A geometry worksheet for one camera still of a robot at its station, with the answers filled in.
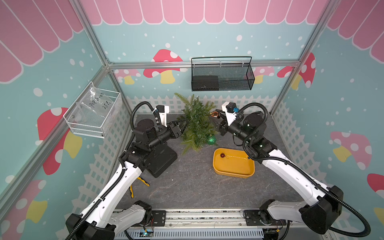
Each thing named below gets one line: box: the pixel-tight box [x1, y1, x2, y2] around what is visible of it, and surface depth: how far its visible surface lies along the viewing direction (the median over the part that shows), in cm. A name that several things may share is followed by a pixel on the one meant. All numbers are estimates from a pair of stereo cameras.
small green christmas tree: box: [174, 93, 218, 155], surface depth 81 cm
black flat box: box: [146, 143, 178, 178], surface depth 89 cm
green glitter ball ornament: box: [207, 134, 217, 145], surface depth 80 cm
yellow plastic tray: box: [213, 148, 256, 179], surface depth 94 cm
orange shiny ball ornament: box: [210, 111, 219, 118], surface depth 66 cm
